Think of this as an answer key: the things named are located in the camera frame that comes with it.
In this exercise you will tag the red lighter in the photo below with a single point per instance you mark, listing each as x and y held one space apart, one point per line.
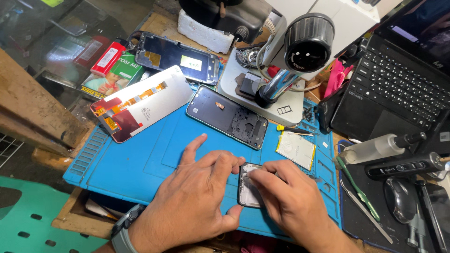
107 59

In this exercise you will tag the grey metal hand tool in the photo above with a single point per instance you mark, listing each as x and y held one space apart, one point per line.
416 228

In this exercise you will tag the green toothbrush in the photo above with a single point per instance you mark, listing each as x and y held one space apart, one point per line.
358 191

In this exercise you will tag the black desk pad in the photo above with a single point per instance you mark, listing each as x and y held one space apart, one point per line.
355 225

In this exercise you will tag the white phone display panel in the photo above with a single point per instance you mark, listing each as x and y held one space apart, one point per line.
147 102

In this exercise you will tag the small black phone frame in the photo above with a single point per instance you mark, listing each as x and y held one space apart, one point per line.
248 193

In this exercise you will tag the clear bottle black nozzle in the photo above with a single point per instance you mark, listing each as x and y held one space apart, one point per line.
372 149

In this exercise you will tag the dark grey phone back housing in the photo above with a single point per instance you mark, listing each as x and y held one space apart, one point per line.
225 116

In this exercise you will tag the black round appliance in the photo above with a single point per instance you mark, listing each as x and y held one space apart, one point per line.
225 15

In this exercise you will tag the white styrofoam block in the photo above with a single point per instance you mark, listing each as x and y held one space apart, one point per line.
204 33

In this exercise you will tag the small black phone battery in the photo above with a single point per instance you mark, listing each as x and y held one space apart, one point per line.
250 84

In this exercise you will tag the black phone frame yellow sticker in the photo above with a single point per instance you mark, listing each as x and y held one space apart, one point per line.
175 56

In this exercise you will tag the wooden plank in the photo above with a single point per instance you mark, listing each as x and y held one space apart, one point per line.
31 102

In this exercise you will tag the black computer mouse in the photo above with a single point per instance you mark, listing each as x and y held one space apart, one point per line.
399 200

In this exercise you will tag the black sim tray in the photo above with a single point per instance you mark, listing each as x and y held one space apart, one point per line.
284 110

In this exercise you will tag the person's left hand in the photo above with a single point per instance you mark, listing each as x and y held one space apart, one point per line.
182 203

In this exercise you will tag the white stereo microscope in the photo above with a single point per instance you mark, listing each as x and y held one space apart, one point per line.
302 52

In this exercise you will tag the pink plastic tool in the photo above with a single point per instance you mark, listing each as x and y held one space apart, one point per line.
334 79

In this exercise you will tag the green plastic stool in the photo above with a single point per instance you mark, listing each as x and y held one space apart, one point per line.
31 218

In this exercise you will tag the black smartphone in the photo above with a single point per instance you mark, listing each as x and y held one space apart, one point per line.
328 107

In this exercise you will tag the person's right hand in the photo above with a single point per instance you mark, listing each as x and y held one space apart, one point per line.
295 200

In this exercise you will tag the blue silicone repair mat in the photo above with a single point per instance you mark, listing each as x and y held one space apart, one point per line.
147 165

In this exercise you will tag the black electric screwdriver pen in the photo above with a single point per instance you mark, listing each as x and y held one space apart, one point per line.
400 167

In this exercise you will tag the silver pouch phone battery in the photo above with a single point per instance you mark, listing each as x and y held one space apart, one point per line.
296 149

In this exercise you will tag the black laptop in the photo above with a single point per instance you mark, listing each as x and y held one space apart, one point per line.
393 84

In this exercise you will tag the grey wristwatch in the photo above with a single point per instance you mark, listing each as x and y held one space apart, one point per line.
124 228

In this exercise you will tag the glass display cabinet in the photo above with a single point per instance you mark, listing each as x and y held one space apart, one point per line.
52 31

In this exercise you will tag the green cigarette pack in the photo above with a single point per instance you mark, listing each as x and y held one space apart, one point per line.
116 77

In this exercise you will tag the metal tweezers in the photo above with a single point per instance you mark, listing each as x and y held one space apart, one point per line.
365 210

